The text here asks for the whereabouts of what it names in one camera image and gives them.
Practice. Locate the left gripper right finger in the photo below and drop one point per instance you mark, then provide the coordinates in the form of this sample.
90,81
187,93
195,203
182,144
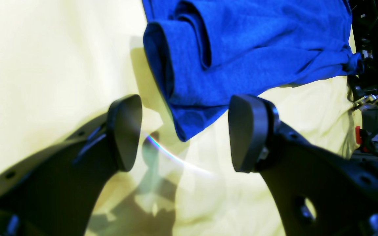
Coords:
317,193

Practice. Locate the blue long-sleeve shirt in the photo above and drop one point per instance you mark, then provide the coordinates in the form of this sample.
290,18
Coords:
201,52

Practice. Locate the yellow table cloth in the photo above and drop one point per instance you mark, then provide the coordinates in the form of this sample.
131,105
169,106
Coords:
61,63

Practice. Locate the red clamp top right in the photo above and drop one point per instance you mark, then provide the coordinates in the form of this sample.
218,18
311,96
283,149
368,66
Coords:
358,136

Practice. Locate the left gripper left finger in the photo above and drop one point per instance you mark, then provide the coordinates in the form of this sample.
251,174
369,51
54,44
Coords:
54,192

